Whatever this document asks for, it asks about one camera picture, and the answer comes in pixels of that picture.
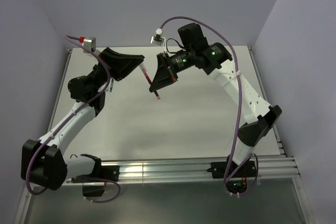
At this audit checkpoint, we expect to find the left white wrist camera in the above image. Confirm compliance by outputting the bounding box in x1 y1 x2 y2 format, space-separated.
79 37 96 52

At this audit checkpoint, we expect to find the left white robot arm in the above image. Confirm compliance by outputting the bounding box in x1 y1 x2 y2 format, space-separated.
21 47 145 195

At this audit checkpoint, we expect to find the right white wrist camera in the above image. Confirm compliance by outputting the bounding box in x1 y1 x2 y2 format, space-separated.
150 28 167 52

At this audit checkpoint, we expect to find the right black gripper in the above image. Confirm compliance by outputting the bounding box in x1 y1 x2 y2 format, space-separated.
149 47 195 91

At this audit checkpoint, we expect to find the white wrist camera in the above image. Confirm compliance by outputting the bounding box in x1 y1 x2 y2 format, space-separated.
150 28 167 52
79 37 96 52

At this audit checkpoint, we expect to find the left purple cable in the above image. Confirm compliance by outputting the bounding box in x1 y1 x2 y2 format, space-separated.
25 35 121 204

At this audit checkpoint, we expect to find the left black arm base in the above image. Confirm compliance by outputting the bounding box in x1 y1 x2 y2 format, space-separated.
71 165 121 202

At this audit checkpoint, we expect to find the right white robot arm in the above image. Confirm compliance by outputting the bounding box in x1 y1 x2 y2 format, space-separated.
149 23 282 177

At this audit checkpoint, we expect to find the blue pen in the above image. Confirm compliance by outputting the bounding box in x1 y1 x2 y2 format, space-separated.
109 78 114 92

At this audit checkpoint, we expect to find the aluminium frame rail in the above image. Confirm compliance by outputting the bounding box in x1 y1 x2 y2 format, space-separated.
26 155 301 187

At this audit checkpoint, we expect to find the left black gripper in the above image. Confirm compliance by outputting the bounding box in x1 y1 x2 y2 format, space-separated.
89 49 145 92

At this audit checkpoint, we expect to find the red gel pen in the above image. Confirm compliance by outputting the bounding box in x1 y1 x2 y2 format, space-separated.
142 69 161 100

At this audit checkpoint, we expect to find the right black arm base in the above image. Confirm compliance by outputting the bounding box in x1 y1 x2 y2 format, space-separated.
207 160 259 197

